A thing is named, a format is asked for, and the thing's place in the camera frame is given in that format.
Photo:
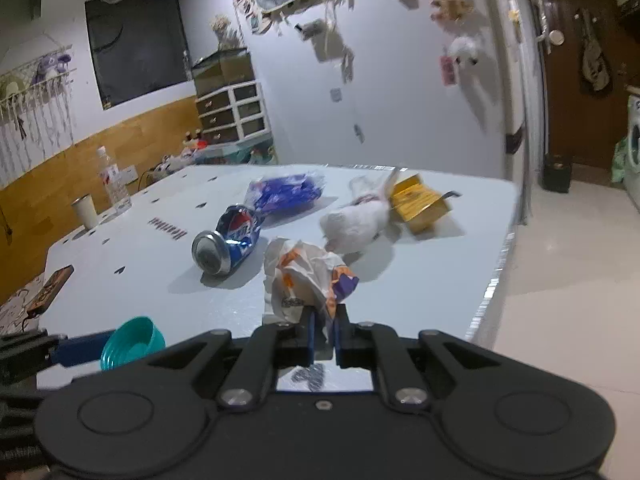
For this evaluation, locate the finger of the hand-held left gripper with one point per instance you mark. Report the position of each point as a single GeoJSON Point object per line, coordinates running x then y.
{"type": "Point", "coordinates": [80, 350]}

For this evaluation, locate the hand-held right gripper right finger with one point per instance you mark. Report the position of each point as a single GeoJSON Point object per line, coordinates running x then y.
{"type": "Point", "coordinates": [339, 332]}

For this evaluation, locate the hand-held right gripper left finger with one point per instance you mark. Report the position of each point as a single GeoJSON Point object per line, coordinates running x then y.
{"type": "Point", "coordinates": [310, 332]}

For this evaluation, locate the teal plastic lid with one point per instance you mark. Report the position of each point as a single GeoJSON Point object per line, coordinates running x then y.
{"type": "Point", "coordinates": [132, 345]}

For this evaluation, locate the orange and white paper wrapper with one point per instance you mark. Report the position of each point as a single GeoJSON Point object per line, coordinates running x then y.
{"type": "Point", "coordinates": [305, 275]}

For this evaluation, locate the blue soda can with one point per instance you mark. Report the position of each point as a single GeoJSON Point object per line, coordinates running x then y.
{"type": "Point", "coordinates": [227, 245]}

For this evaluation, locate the blue plastic bag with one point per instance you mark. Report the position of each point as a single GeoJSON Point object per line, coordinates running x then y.
{"type": "Point", "coordinates": [287, 192]}

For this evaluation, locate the brown phone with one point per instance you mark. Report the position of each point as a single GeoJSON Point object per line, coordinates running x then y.
{"type": "Point", "coordinates": [50, 290]}

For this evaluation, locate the white plastic bag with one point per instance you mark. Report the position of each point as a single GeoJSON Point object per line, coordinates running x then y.
{"type": "Point", "coordinates": [357, 220]}

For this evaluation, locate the white cup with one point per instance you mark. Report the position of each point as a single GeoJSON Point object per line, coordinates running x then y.
{"type": "Point", "coordinates": [85, 212]}

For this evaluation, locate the yellow cardboard box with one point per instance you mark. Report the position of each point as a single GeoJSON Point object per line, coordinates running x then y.
{"type": "Point", "coordinates": [417, 205]}

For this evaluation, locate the clear water bottle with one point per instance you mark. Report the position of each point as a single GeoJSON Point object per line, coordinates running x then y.
{"type": "Point", "coordinates": [114, 180]}

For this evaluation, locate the teal storage bench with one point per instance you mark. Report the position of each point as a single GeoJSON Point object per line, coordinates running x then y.
{"type": "Point", "coordinates": [240, 152]}

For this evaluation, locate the white chest of drawers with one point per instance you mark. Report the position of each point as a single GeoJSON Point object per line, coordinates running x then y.
{"type": "Point", "coordinates": [232, 112]}

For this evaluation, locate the small black bin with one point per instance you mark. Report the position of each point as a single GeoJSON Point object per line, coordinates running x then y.
{"type": "Point", "coordinates": [557, 172]}

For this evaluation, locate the glass tank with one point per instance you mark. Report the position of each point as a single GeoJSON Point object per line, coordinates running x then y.
{"type": "Point", "coordinates": [225, 70]}

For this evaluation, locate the pink hanging tag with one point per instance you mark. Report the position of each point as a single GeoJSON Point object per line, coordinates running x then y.
{"type": "Point", "coordinates": [448, 70]}

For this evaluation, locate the white refrigerator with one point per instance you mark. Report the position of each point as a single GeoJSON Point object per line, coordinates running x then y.
{"type": "Point", "coordinates": [520, 85]}

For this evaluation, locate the white plush sheep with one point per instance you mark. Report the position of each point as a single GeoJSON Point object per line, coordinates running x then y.
{"type": "Point", "coordinates": [465, 50]}

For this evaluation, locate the dried flower bunch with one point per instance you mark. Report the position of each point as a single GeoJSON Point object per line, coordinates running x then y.
{"type": "Point", "coordinates": [225, 32]}

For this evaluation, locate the dark wooden door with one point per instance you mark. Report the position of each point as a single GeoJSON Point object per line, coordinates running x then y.
{"type": "Point", "coordinates": [570, 110]}

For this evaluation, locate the green plastic bag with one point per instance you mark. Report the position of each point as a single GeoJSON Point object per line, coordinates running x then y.
{"type": "Point", "coordinates": [620, 162]}

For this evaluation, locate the brown plush toy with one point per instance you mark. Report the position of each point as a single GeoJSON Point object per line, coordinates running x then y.
{"type": "Point", "coordinates": [452, 8]}

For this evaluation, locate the white washing machine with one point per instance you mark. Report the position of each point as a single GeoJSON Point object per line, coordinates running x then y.
{"type": "Point", "coordinates": [635, 145]}

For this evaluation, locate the hanging cloth bag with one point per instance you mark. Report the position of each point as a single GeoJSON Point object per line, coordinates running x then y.
{"type": "Point", "coordinates": [596, 65]}

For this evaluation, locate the wall socket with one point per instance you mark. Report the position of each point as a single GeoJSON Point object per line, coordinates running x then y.
{"type": "Point", "coordinates": [336, 95]}

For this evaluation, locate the white macrame wall rack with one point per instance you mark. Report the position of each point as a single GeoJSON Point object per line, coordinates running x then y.
{"type": "Point", "coordinates": [35, 95]}

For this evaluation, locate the black wall board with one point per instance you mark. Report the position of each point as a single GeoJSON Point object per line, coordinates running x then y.
{"type": "Point", "coordinates": [137, 45]}

